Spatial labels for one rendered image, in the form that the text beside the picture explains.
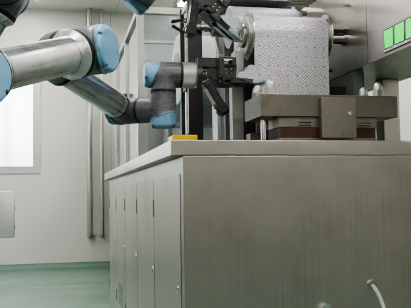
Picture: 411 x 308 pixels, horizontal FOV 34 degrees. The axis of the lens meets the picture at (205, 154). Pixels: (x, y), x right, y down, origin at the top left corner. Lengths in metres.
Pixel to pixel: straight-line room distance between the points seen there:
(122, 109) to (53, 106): 5.61
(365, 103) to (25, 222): 5.90
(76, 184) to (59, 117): 0.75
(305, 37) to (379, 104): 0.33
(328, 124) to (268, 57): 0.33
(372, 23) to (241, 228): 0.74
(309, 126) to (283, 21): 0.39
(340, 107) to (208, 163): 0.41
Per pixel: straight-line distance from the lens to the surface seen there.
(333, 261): 1.83
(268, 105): 1.84
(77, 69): 1.58
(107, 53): 1.61
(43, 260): 7.53
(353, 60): 2.18
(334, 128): 1.88
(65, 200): 7.50
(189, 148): 1.72
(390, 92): 2.36
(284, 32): 2.11
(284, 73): 2.08
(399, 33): 1.91
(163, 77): 1.95
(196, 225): 1.72
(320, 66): 2.13
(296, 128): 1.87
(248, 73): 2.03
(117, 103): 1.94
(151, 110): 1.95
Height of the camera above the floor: 0.76
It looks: 3 degrees up
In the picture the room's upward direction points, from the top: 1 degrees counter-clockwise
